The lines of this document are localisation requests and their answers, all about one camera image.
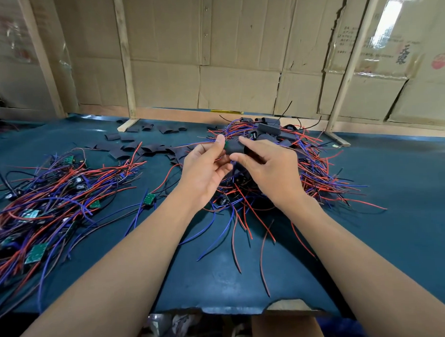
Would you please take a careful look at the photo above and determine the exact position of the pile of unsleeved wired boards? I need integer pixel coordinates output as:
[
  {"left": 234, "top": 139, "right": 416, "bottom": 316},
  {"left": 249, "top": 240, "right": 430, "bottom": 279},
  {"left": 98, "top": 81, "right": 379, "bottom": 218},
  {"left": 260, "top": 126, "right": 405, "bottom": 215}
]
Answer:
[{"left": 0, "top": 141, "right": 186, "bottom": 320}]

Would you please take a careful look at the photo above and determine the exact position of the thin wooden post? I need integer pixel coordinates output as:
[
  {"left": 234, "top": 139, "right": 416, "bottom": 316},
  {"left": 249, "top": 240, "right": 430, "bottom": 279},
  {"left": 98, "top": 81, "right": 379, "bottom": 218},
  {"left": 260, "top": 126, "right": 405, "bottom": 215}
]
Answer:
[{"left": 111, "top": 0, "right": 139, "bottom": 133}]

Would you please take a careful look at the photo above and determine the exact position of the wooden ledge board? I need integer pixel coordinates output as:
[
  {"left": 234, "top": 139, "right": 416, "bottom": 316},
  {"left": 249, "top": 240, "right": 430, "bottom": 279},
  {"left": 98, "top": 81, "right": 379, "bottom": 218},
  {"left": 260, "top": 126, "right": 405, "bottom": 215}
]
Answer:
[{"left": 78, "top": 88, "right": 445, "bottom": 154}]

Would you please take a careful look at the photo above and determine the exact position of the pile of sleeved wired boards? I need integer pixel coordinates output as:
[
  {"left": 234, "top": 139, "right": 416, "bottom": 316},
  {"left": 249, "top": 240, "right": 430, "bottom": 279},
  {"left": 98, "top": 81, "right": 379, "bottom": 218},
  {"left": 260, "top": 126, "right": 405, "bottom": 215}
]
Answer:
[{"left": 172, "top": 110, "right": 391, "bottom": 302}]

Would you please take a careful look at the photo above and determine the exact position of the crumpled white paper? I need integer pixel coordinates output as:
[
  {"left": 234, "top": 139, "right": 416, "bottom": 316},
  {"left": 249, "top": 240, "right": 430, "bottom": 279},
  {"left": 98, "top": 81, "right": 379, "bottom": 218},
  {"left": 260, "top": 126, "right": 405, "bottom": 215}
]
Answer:
[{"left": 151, "top": 310, "right": 209, "bottom": 337}]

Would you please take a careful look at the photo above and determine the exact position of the pale slanted wooden post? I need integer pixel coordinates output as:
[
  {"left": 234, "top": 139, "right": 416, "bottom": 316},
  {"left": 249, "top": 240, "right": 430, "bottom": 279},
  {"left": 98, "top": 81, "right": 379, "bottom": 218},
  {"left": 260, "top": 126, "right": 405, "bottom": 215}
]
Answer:
[{"left": 318, "top": 0, "right": 393, "bottom": 147}]

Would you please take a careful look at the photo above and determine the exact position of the person's right forearm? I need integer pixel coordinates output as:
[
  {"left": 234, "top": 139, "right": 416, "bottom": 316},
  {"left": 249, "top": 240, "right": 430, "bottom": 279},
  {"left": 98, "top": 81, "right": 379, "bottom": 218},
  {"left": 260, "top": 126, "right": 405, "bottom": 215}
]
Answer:
[{"left": 279, "top": 190, "right": 445, "bottom": 337}]

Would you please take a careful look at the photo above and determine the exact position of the person's leg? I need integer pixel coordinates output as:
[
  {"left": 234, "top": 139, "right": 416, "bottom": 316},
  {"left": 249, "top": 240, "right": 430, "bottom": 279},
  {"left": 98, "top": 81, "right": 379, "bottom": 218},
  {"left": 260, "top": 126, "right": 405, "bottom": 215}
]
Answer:
[{"left": 250, "top": 311, "right": 328, "bottom": 337}]

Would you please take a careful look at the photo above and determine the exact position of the pile of black sleeve pieces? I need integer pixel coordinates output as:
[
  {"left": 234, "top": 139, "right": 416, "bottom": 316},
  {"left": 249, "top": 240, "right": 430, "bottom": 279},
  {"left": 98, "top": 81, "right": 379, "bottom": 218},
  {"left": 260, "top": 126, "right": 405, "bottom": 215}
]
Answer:
[{"left": 91, "top": 120, "right": 197, "bottom": 169}]

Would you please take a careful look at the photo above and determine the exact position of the person's left forearm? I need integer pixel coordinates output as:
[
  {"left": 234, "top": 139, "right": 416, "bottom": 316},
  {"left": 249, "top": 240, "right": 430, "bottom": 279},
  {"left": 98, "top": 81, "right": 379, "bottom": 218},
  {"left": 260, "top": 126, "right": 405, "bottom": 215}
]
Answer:
[{"left": 0, "top": 193, "right": 209, "bottom": 337}]

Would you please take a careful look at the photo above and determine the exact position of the blue container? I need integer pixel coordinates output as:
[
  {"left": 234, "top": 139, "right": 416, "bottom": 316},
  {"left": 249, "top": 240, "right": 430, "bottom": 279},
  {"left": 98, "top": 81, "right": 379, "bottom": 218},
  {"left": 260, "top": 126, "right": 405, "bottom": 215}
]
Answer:
[{"left": 317, "top": 315, "right": 367, "bottom": 337}]

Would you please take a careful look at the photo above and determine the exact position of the tan cardboard flap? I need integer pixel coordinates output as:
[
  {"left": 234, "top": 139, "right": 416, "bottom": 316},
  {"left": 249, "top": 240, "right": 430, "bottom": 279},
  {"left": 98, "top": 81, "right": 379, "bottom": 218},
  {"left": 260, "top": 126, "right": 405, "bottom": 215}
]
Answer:
[{"left": 265, "top": 297, "right": 326, "bottom": 316}]

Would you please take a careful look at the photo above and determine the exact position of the person's right hand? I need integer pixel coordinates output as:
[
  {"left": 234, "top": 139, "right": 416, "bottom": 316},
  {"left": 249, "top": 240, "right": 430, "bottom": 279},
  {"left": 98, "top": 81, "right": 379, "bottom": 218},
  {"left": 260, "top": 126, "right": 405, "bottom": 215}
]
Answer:
[{"left": 229, "top": 132, "right": 310, "bottom": 215}]

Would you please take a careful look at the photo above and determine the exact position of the clear plastic sheet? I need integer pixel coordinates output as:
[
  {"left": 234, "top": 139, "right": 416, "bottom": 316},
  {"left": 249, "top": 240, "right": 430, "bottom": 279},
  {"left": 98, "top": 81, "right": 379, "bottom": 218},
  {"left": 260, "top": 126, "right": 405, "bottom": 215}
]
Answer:
[{"left": 362, "top": 0, "right": 425, "bottom": 73}]

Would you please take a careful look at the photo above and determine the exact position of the black sleeve piece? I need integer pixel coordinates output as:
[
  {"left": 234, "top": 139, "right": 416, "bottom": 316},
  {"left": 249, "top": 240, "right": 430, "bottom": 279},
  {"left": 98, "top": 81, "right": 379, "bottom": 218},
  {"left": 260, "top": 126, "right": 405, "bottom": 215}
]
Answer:
[{"left": 225, "top": 138, "right": 246, "bottom": 154}]

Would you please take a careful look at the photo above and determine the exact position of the yellow strip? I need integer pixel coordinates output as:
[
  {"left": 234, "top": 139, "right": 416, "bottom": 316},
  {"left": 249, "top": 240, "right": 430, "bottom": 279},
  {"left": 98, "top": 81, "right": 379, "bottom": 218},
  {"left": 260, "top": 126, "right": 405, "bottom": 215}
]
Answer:
[{"left": 209, "top": 107, "right": 243, "bottom": 116}]

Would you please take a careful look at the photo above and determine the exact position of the person's left hand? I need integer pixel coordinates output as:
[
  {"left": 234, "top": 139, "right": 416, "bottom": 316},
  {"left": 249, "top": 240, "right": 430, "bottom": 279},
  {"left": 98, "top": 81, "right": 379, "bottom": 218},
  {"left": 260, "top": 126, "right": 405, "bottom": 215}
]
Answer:
[{"left": 173, "top": 133, "right": 236, "bottom": 214}]

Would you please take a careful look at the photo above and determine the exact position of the wide wooden post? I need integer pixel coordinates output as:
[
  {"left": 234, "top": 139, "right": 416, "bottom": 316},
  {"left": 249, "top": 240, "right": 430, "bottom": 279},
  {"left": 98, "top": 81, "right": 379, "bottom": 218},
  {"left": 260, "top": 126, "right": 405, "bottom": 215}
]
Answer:
[{"left": 16, "top": 0, "right": 67, "bottom": 121}]

